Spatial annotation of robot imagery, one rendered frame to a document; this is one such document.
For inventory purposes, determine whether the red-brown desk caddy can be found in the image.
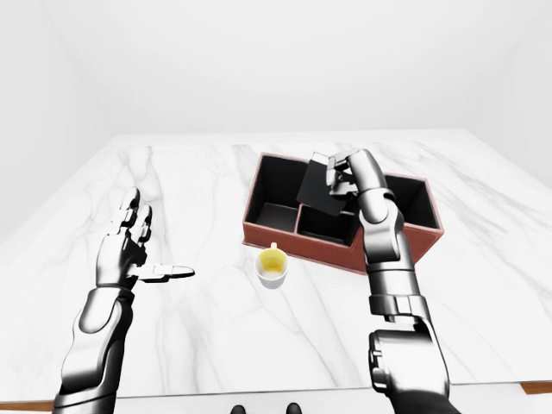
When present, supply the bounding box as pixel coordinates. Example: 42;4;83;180
241;151;443;275

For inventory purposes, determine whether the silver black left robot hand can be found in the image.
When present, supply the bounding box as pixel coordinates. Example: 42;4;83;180
95;186;196;289

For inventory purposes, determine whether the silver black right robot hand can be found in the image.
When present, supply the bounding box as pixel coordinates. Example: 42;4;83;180
323;148;390;198

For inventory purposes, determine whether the white mug yellow inside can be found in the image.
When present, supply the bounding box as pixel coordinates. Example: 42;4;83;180
254;241;289;291

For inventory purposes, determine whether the black book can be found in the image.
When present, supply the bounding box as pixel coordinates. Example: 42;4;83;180
296;151;347;216

